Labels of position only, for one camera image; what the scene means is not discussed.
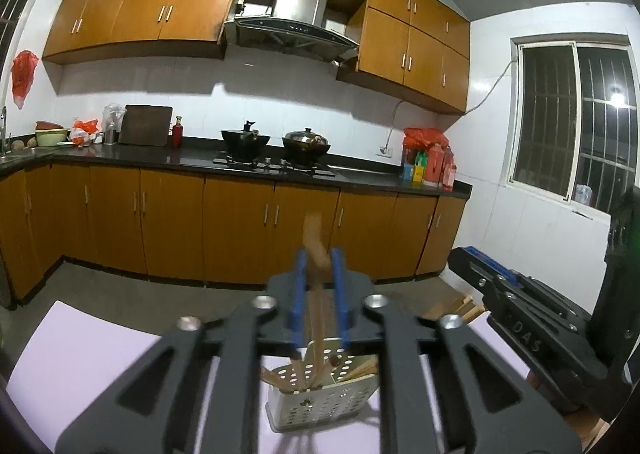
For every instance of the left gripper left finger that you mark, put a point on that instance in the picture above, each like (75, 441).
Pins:
(284, 327)

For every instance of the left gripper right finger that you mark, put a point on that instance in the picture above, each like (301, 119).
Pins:
(357, 324)

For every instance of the chopstick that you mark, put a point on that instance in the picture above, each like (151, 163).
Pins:
(318, 269)

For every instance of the black kitchen countertop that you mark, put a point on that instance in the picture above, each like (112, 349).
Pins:
(205, 157)

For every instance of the lower wooden kitchen cabinets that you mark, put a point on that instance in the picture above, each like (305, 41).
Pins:
(212, 230)

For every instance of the grey perforated utensil holder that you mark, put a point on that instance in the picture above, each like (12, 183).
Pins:
(317, 392)

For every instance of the chopsticks at table edge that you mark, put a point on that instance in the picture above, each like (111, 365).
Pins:
(465, 307)

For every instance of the black wok with lid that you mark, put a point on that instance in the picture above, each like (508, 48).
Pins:
(304, 148)

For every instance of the red packages on counter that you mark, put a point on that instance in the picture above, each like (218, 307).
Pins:
(427, 158)

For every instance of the black wok left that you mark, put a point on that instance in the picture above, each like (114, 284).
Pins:
(246, 144)

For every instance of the red bottle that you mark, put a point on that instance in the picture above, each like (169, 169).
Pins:
(177, 133)

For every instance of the window with bars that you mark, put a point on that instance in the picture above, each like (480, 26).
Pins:
(576, 122)

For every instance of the dark cutting board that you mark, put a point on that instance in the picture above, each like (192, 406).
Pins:
(145, 125)

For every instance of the steel range hood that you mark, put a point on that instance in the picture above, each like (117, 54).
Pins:
(323, 30)

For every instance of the green basin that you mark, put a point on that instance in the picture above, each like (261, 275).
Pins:
(49, 134)

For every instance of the upper wooden cabinets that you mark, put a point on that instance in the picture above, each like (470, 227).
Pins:
(414, 50)

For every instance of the red plastic bag on wall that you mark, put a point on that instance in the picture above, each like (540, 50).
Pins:
(23, 74)

